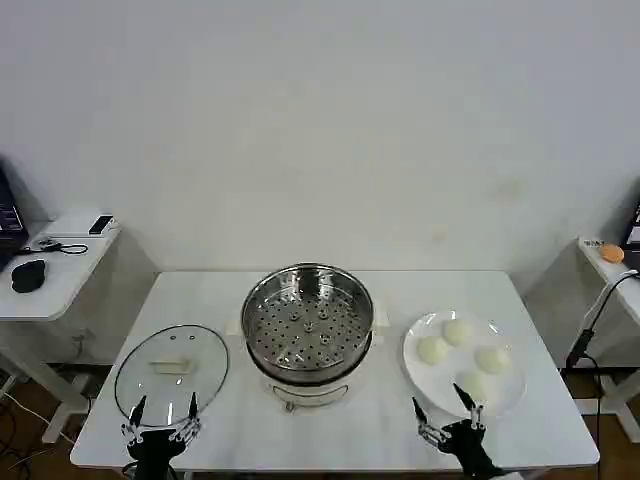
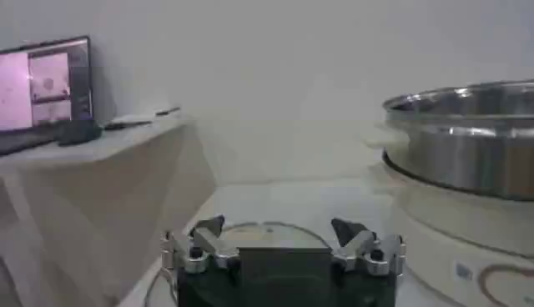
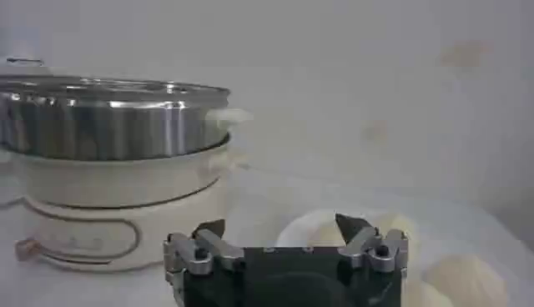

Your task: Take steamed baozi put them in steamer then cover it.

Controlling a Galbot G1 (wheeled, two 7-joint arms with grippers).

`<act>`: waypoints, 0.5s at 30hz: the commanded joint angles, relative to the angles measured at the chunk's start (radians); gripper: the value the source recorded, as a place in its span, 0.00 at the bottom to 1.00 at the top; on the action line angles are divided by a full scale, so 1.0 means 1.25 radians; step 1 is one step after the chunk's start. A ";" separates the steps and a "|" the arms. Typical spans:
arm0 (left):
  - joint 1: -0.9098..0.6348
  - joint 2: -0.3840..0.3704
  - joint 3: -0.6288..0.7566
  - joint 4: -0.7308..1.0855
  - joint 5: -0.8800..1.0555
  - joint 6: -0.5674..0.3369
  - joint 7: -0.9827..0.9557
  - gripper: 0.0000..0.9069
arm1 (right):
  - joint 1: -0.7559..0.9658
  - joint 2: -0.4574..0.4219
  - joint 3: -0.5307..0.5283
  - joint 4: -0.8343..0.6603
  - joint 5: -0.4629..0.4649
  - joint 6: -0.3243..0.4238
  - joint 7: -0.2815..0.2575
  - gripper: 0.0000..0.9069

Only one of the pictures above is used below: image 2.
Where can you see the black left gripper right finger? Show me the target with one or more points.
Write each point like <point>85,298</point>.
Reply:
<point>363,250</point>

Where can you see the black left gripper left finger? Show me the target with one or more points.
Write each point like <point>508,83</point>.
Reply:
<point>208,246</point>

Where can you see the round glass lid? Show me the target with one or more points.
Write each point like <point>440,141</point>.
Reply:
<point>271,235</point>

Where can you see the white electric cooker base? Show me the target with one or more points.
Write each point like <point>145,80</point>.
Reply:
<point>438,233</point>

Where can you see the white side table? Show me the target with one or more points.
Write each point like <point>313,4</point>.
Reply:
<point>92,200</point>

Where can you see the steel steamer basket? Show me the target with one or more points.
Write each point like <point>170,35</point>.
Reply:
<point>463,154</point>

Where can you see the black laptop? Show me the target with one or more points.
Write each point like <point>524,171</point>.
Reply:
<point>46,87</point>

